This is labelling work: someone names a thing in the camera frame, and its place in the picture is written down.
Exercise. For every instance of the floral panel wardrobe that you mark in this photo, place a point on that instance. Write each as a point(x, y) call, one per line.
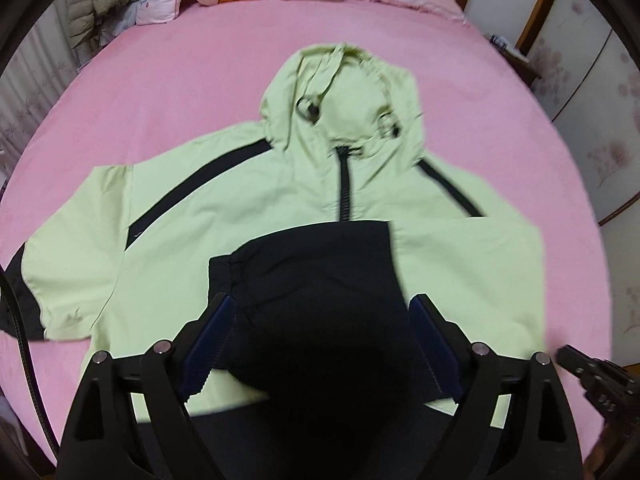
point(595, 85)

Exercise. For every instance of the pink bed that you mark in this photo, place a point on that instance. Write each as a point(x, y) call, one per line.
point(150, 85)

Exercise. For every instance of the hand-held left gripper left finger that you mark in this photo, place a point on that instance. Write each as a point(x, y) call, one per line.
point(216, 332)

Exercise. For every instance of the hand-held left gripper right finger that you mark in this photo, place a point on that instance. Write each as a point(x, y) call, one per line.
point(429, 332)

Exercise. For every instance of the dark wooden nightstand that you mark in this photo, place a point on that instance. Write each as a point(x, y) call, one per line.
point(520, 57)

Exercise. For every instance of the green and black hooded jacket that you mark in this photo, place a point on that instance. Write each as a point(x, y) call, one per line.
point(280, 180)

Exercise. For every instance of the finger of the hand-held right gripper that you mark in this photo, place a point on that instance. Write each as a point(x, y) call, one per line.
point(574, 362)

